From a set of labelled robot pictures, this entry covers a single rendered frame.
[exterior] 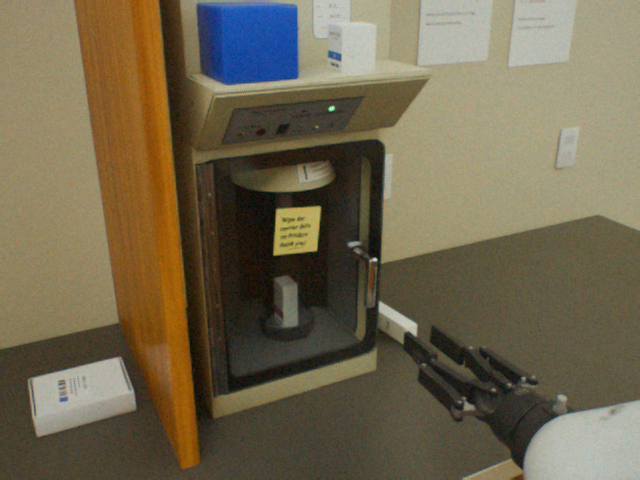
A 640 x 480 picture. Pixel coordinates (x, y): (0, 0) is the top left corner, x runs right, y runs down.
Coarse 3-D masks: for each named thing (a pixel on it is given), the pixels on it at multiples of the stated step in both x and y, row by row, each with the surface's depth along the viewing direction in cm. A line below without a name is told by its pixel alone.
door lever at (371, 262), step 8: (360, 248) 108; (360, 256) 107; (368, 256) 106; (368, 264) 105; (376, 264) 104; (368, 272) 105; (376, 272) 105; (368, 280) 106; (376, 280) 106; (368, 288) 106; (368, 296) 107; (368, 304) 107
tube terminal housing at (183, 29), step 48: (192, 0) 83; (240, 0) 86; (288, 0) 89; (384, 0) 96; (192, 48) 86; (384, 48) 98; (288, 144) 97; (192, 192) 94; (192, 240) 99; (192, 288) 105; (192, 336) 112; (288, 384) 114
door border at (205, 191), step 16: (208, 176) 92; (208, 192) 93; (208, 208) 93; (208, 224) 94; (208, 240) 95; (208, 256) 96; (208, 272) 97; (208, 288) 98; (208, 320) 100; (224, 352) 104; (224, 368) 105; (224, 384) 106
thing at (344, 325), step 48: (336, 144) 100; (384, 144) 103; (240, 192) 95; (288, 192) 98; (336, 192) 102; (240, 240) 98; (336, 240) 106; (240, 288) 101; (288, 288) 105; (336, 288) 109; (240, 336) 104; (288, 336) 108; (336, 336) 113; (240, 384) 107
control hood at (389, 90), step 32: (320, 64) 94; (384, 64) 95; (192, 96) 85; (224, 96) 78; (256, 96) 80; (288, 96) 83; (320, 96) 85; (352, 96) 88; (384, 96) 91; (416, 96) 94; (192, 128) 88; (224, 128) 85; (352, 128) 97
